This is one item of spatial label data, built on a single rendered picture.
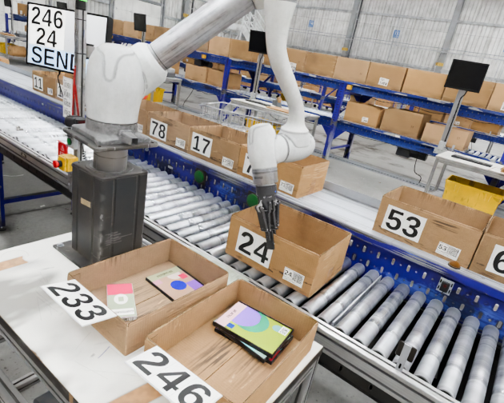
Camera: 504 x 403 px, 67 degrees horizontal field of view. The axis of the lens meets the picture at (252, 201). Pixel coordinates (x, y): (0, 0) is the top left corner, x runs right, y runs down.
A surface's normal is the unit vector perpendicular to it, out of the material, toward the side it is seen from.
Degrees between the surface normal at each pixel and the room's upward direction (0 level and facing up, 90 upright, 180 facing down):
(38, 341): 0
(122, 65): 72
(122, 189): 90
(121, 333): 90
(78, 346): 0
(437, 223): 90
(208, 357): 3
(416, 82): 90
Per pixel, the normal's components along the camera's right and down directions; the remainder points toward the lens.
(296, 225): -0.58, 0.19
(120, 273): 0.78, 0.33
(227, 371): 0.21, -0.90
